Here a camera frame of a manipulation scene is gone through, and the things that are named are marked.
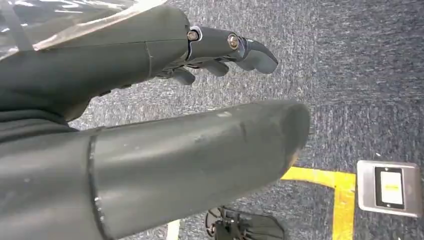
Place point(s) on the clear plastic wrap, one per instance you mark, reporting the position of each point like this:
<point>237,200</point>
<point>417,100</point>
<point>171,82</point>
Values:
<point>49,20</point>

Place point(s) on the white floor strip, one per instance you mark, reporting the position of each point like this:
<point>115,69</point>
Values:
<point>173,230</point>

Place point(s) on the yellow floor tape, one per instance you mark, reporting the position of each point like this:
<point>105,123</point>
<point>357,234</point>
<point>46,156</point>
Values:
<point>342,198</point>

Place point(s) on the black robot foot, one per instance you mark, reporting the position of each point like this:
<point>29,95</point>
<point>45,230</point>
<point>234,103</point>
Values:
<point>245,227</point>

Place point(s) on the steel floor socket box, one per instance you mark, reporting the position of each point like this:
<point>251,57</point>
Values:
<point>389,188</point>

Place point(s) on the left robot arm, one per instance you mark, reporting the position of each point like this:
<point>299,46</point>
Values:
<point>30,127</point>

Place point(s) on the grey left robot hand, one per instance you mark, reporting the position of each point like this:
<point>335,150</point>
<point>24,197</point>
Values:
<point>182,159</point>

